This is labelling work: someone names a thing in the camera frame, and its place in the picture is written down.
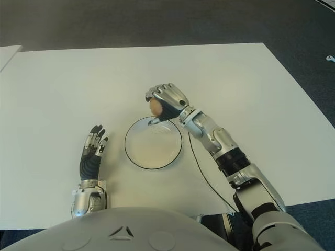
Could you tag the grey robot torso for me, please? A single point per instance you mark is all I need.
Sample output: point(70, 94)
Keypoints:
point(117, 232)

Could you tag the small white floor object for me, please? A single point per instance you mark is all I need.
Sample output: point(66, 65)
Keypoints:
point(330, 58)

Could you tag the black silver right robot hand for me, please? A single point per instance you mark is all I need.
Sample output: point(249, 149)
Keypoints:
point(174, 100)

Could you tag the red yellow apple with sticker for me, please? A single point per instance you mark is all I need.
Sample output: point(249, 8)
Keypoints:
point(155, 107)

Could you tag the white plate with black rim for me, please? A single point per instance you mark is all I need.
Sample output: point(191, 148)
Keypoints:
point(154, 151)

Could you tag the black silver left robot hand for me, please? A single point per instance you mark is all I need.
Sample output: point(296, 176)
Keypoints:
point(89, 167)

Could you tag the white strip on floor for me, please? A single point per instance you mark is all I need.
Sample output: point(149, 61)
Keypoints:
point(327, 2)

